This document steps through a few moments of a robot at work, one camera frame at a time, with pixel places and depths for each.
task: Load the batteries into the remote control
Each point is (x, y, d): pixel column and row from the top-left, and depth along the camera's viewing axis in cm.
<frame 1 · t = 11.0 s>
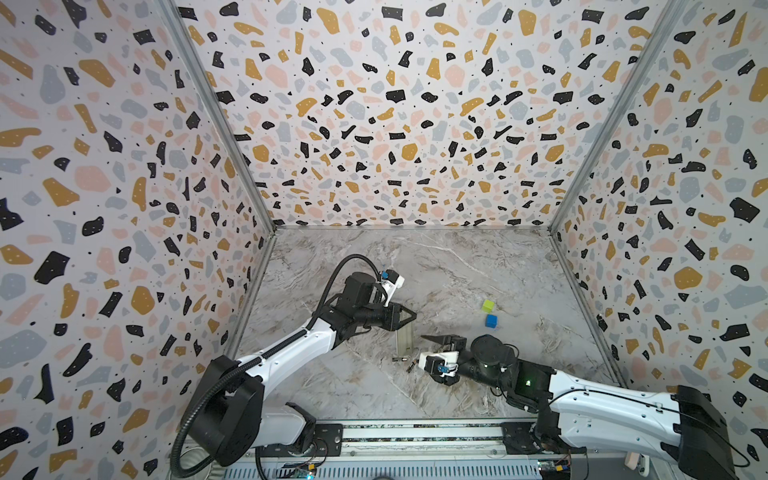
left hand: (414, 312, 77), fingers closed
right hand: (421, 339, 70), fingers open
green cube: (487, 306, 99), point 2 cm above the table
blue cube: (491, 321, 97), on the table

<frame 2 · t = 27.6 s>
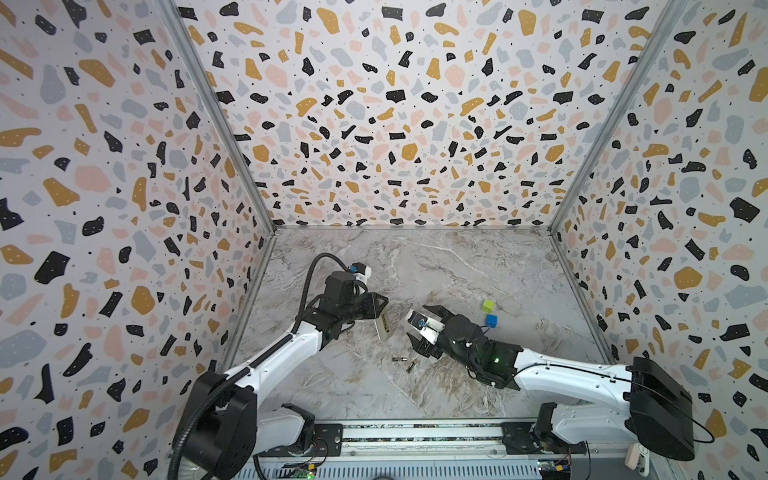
left hand: (387, 296, 82), fingers closed
right hand: (415, 314, 77), fingers open
the named things where they were.

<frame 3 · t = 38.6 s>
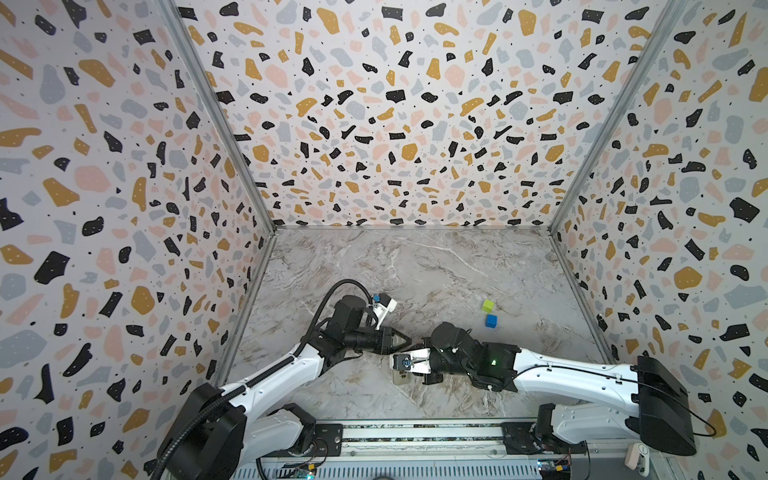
left hand: (409, 340, 75), fingers closed
right hand: (399, 350, 73), fingers open
the named things where they were.

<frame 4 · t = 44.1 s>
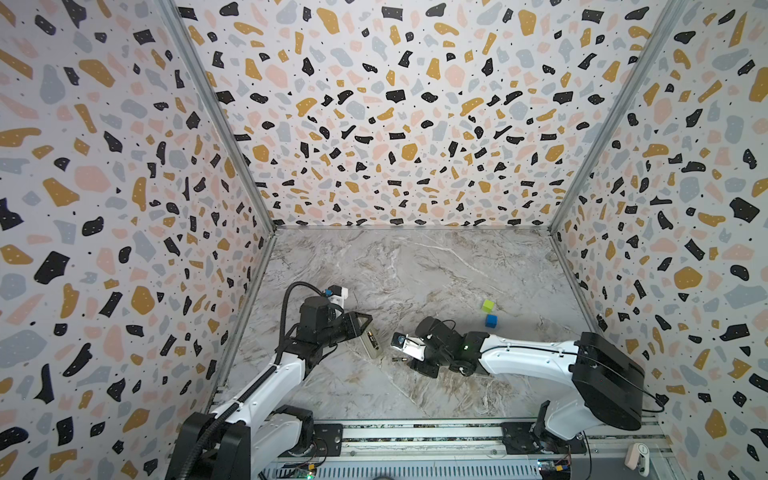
left hand: (370, 314, 82), fingers closed
right hand: (406, 350, 83), fingers open
the named things where they were.

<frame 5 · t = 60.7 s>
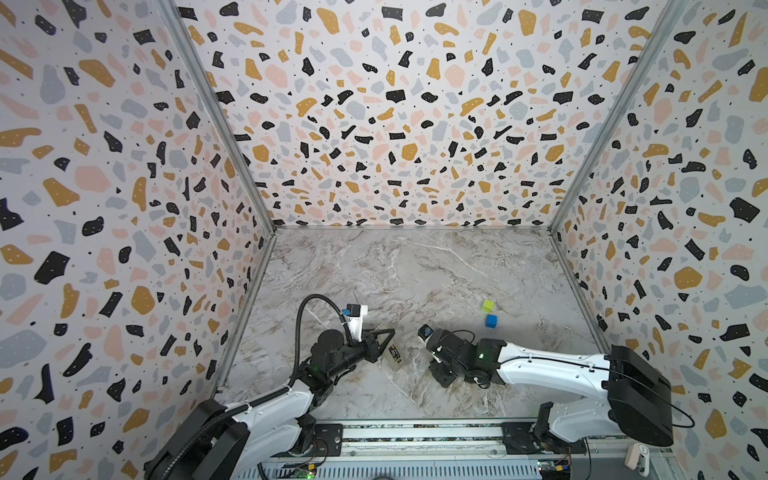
left hand: (394, 330, 78), fingers closed
right hand: (429, 360, 82), fingers open
the named things where they were.

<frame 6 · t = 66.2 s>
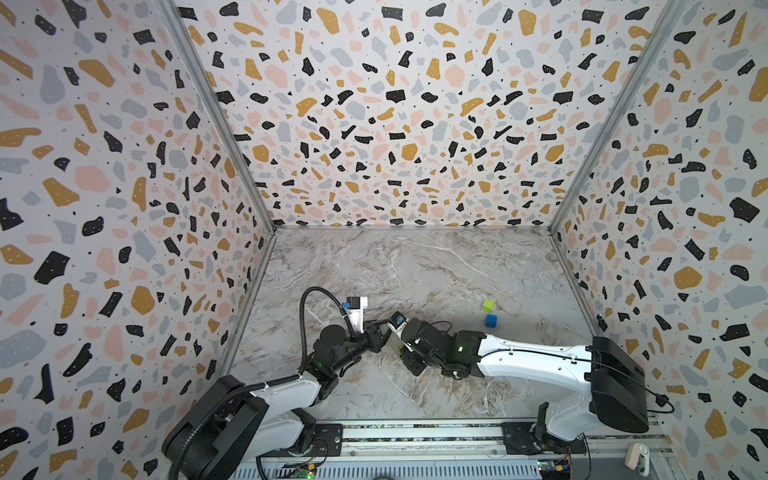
left hand: (397, 320, 77), fingers closed
right hand: (398, 344, 78), fingers open
the named things where they were.

